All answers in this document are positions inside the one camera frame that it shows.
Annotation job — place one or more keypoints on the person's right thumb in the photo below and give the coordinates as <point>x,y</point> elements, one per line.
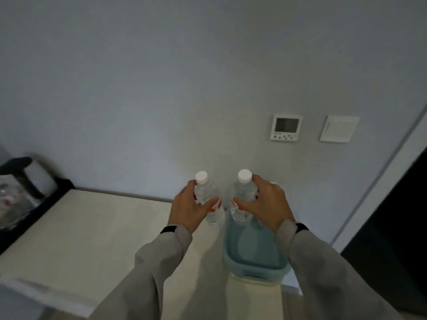
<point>242,203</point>

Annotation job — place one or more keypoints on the black tray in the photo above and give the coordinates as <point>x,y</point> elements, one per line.
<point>36,209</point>

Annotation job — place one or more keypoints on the person's right hand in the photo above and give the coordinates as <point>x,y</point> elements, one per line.
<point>271,206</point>

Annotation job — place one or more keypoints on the white wall light switch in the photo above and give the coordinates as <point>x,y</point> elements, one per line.
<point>339,128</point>

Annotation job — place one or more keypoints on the person's left thumb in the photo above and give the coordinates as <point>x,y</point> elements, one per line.
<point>209,204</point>

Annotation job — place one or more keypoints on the light blue plastic basket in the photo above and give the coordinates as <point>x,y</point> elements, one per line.
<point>255,253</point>

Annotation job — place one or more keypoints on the person's left forearm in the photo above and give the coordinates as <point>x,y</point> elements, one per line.
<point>146,276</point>

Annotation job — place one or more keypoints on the person's left hand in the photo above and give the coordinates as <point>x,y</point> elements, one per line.
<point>186,211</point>

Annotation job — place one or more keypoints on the clear wrapped cups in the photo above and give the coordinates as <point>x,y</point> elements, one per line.
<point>13,201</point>

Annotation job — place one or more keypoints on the black wrist band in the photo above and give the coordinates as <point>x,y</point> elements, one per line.
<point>301,227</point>
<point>169,228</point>

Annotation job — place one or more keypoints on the clear water bottle white cap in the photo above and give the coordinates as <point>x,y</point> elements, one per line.
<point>244,189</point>
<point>207,191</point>

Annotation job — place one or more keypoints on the white wall thermostat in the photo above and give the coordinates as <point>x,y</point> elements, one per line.
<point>286,127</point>

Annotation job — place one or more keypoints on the person's right forearm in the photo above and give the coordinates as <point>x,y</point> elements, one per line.
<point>330,276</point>

